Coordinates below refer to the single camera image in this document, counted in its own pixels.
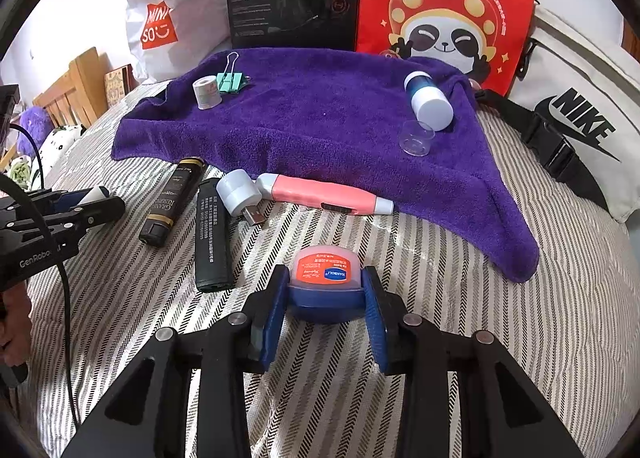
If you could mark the white waist bag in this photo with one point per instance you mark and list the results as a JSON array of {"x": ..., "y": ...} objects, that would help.
[{"x": 565, "y": 53}]

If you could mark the white charger plug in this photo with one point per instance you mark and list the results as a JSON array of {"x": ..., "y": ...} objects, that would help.
[{"x": 95, "y": 194}]

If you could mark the clear round cartoon badge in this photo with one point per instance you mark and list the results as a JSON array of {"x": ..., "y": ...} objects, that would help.
[
  {"x": 389, "y": 55},
  {"x": 475, "y": 83}
]

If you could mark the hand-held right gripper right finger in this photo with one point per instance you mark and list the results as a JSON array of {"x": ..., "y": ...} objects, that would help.
[{"x": 377, "y": 318}]

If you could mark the black gold tube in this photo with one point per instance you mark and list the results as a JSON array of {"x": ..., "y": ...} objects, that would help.
[{"x": 170, "y": 198}]

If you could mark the clear plastic cap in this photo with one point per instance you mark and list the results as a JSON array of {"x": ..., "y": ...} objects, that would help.
[{"x": 416, "y": 140}]

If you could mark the white tape roll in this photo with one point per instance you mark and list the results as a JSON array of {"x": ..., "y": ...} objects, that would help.
[{"x": 206, "y": 95}]

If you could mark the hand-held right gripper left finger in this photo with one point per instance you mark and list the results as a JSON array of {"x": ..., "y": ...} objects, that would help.
[{"x": 270, "y": 308}]

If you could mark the blue white bottle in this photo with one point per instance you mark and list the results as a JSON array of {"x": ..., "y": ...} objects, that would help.
[{"x": 432, "y": 105}]

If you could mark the blue petroleum jelly jar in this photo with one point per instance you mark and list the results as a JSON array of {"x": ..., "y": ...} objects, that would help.
[{"x": 325, "y": 273}]

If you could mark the person's left hand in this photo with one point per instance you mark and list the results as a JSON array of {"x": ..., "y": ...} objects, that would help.
[{"x": 17, "y": 333}]

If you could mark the purple plush toy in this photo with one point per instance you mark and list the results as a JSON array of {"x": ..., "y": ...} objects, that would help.
[{"x": 35, "y": 125}]

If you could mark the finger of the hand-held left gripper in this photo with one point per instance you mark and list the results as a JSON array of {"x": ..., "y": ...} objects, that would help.
[
  {"x": 95, "y": 215},
  {"x": 65, "y": 200}
]

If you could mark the white plastic shopping bag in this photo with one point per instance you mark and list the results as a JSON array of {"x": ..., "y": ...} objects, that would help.
[{"x": 200, "y": 13}]

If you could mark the white plug-in night light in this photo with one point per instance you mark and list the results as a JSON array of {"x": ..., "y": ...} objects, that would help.
[{"x": 237, "y": 193}]

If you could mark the purple towel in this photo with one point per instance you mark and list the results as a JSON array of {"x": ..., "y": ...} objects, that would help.
[{"x": 325, "y": 113}]

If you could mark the black battery bar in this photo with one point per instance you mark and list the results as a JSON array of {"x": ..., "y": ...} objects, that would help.
[{"x": 212, "y": 238}]

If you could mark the mint green binder clip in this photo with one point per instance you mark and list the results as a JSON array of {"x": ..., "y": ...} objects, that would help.
[{"x": 227, "y": 83}]

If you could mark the pink handheld tool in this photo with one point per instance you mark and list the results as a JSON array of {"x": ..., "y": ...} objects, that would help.
[{"x": 310, "y": 190}]

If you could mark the red paper bag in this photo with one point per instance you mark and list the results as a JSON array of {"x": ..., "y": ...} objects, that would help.
[{"x": 380, "y": 13}]

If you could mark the green cloth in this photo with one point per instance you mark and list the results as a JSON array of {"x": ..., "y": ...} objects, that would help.
[{"x": 20, "y": 170}]

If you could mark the white floral cloth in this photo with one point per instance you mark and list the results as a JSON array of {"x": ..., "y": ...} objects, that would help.
[{"x": 60, "y": 138}]

